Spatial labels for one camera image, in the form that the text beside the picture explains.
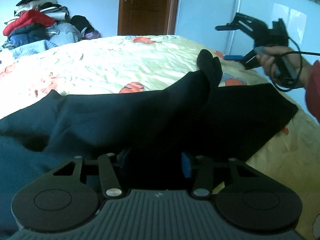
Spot black pants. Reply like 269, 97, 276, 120
1, 50, 299, 239

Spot red sleeve forearm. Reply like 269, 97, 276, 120
305, 61, 320, 122

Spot right hand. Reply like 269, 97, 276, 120
257, 46, 312, 89

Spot yellow floral bed quilt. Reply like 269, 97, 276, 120
1, 35, 319, 239

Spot brown wooden door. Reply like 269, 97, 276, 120
117, 0, 179, 36

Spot blue striped blanket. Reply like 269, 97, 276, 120
11, 40, 58, 59

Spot pile of clothes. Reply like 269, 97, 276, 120
1, 0, 101, 50

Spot red padded jacket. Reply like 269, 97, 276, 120
3, 10, 55, 36

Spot black cable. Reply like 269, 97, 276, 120
271, 31, 320, 93

